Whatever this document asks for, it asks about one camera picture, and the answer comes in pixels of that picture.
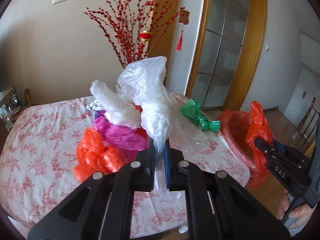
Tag red bin liner bag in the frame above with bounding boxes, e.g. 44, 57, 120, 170
216, 101, 275, 189

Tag green plastic bag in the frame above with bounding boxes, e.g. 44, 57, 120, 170
180, 99, 220, 133

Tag clear plastic bag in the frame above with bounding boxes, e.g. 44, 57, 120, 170
118, 56, 181, 204

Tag right human hand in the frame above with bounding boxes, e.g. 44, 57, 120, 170
276, 190, 317, 229

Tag pink laundry basket bin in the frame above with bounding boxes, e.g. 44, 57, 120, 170
217, 109, 270, 180

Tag wooden chair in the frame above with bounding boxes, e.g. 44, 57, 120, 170
291, 97, 319, 155

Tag orange plastic bag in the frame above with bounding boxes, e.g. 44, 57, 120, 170
73, 128, 124, 182

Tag magenta plastic bag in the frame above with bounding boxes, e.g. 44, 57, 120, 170
93, 110, 150, 152

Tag floral tablecloth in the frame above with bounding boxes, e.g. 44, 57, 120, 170
1, 94, 250, 228

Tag white plastic bag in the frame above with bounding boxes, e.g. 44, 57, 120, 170
90, 80, 141, 129

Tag black white patterned wrapper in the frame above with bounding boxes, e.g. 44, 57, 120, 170
86, 100, 105, 111

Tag glass panel door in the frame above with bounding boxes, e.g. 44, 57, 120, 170
191, 0, 249, 109

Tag dark wooden tv cabinet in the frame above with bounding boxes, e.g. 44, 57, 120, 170
0, 86, 21, 131

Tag red tassel door charm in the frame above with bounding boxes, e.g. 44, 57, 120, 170
176, 7, 190, 51

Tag red lantern ornament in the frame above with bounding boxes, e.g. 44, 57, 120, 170
139, 30, 152, 44

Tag red berry branches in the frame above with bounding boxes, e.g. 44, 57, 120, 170
84, 0, 180, 68

